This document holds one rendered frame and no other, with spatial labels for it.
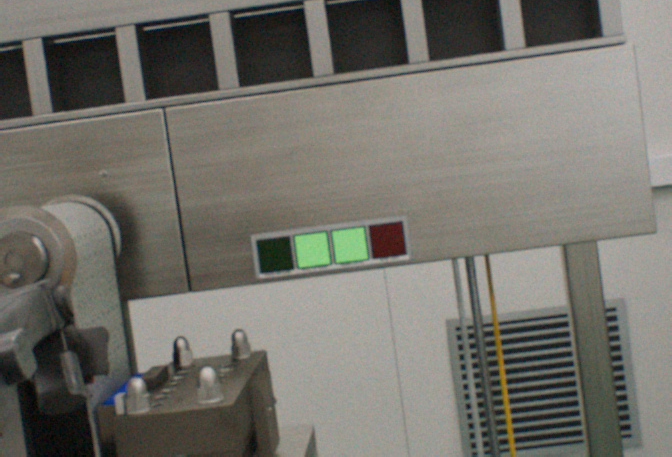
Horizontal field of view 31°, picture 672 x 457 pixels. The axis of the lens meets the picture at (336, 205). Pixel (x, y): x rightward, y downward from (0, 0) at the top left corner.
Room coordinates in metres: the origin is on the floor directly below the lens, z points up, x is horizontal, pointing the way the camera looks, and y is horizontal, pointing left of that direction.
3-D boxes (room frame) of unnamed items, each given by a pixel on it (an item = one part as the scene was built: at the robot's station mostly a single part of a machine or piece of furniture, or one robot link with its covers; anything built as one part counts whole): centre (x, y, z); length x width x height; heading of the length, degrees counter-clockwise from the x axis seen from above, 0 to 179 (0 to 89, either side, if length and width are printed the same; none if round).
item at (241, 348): (1.93, 0.18, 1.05); 0.04 x 0.04 x 0.04
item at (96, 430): (1.75, 0.36, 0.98); 0.23 x 0.01 x 0.09; 176
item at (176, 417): (1.78, 0.24, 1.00); 0.40 x 0.16 x 0.06; 176
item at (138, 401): (1.61, 0.30, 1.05); 0.04 x 0.04 x 0.04
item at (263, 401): (1.79, 0.14, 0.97); 0.10 x 0.03 x 0.11; 176
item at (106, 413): (1.74, 0.33, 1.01); 0.23 x 0.03 x 0.05; 176
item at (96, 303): (1.74, 0.36, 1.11); 0.23 x 0.01 x 0.18; 176
